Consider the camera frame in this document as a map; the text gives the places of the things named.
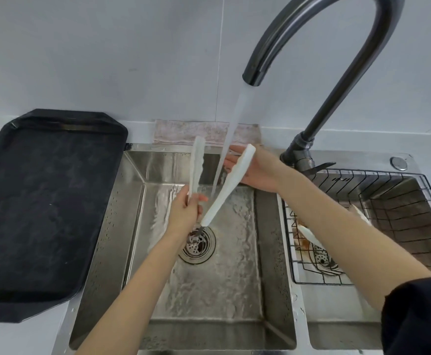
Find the person's left forearm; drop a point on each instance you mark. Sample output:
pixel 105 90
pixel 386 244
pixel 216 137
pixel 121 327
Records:
pixel 134 299

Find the dark navy garment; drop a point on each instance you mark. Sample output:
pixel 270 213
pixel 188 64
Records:
pixel 418 317

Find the person's left hand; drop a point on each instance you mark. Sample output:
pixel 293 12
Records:
pixel 184 214

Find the pink dish cloth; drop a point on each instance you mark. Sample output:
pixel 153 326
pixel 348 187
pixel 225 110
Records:
pixel 186 132

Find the white tongs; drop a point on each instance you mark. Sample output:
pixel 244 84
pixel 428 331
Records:
pixel 309 235
pixel 361 217
pixel 230 181

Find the person's right hand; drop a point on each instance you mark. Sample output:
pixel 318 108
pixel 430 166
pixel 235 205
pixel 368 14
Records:
pixel 259 171

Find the round metal sink cap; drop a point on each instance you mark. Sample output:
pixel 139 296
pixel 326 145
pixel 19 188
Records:
pixel 398 163

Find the round metal drain strainer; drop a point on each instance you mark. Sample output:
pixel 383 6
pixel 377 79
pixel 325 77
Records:
pixel 322 258
pixel 200 251

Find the stainless steel double sink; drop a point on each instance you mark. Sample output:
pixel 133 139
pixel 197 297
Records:
pixel 219 292

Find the black plastic tray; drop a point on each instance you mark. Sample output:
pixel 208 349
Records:
pixel 45 218

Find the dark grey gooseneck faucet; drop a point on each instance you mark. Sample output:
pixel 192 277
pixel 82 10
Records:
pixel 348 81

